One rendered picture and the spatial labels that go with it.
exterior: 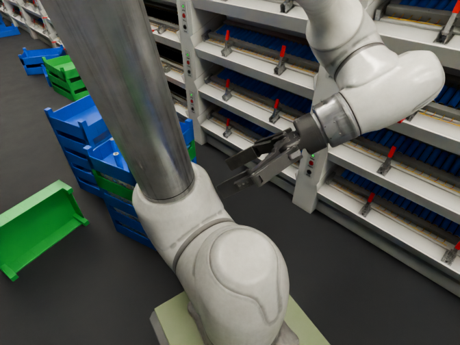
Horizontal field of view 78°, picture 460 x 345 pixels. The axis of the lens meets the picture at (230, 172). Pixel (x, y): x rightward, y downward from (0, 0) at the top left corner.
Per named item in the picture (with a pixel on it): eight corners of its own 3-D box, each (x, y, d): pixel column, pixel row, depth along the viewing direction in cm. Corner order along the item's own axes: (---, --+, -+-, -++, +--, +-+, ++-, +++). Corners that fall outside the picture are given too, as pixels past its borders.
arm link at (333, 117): (345, 96, 47) (311, 113, 49) (365, 142, 50) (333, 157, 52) (333, 89, 56) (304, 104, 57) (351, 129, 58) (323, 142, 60)
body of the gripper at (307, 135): (307, 107, 57) (266, 129, 60) (314, 116, 49) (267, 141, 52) (323, 139, 59) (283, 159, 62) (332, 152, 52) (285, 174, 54)
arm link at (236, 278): (234, 382, 49) (235, 337, 34) (180, 298, 59) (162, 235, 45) (299, 321, 56) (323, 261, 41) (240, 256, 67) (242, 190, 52)
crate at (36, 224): (1, 270, 99) (13, 282, 96) (-34, 234, 86) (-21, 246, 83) (77, 215, 118) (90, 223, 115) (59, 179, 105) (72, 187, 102)
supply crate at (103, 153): (138, 188, 84) (133, 168, 79) (90, 168, 91) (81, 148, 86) (194, 138, 104) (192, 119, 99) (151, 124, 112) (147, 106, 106)
